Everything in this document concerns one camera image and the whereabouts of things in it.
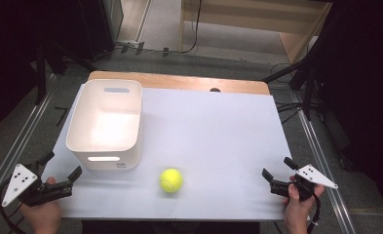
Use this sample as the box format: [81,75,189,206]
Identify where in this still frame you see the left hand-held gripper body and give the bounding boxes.
[1,160,74,208]

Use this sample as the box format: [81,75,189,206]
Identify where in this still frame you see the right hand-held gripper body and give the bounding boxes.
[269,163,339,203]

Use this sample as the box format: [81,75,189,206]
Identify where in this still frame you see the white plastic storage bin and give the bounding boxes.
[65,78,143,172]

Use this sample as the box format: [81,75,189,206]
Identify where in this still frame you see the yellow tennis ball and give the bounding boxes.
[159,168,184,194]

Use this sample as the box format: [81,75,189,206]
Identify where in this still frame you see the person's right hand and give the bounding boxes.
[282,175,326,234]

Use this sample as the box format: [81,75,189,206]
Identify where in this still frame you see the person's left hand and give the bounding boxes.
[19,175,62,234]

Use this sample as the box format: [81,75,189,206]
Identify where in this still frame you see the white table mat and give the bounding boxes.
[42,85,294,222]

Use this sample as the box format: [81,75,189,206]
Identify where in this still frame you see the black metal stand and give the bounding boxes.
[262,0,329,122]
[32,30,99,106]

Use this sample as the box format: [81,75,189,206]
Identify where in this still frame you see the dark cabinet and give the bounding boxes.
[78,0,125,61]

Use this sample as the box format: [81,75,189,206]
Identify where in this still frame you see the light wooden desk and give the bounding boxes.
[178,0,333,65]

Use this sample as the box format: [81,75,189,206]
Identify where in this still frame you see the metal floor rail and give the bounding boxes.
[0,73,57,214]
[290,91,357,234]

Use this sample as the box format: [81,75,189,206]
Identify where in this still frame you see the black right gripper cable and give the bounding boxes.
[305,190,322,234]

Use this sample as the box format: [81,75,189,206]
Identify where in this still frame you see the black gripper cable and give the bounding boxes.
[0,178,28,234]
[305,190,322,234]

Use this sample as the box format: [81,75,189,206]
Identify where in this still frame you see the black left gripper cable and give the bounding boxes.
[0,178,28,234]

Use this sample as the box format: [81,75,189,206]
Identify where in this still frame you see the black floor cables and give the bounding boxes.
[270,62,312,125]

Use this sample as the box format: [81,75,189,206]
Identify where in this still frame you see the black hanging cable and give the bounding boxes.
[180,0,203,55]

